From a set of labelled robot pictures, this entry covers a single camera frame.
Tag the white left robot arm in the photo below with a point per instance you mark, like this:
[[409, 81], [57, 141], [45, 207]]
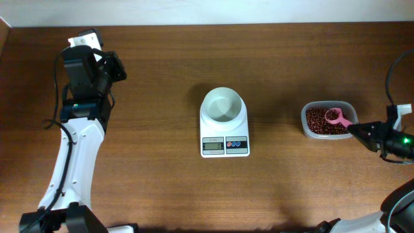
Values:
[[87, 102]]

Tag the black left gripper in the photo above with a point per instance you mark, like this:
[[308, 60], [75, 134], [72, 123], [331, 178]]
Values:
[[116, 66]]

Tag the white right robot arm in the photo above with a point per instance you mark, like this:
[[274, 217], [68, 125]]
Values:
[[396, 211]]

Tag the white round bowl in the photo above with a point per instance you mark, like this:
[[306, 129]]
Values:
[[223, 107]]

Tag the white digital kitchen scale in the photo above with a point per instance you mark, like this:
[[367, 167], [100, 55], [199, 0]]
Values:
[[224, 139]]

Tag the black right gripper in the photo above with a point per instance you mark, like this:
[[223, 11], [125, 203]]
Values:
[[380, 136]]

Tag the clear container of red beans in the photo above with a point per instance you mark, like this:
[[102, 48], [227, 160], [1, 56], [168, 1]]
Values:
[[315, 125]]

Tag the pink plastic measuring scoop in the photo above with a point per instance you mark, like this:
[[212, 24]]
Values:
[[334, 116]]

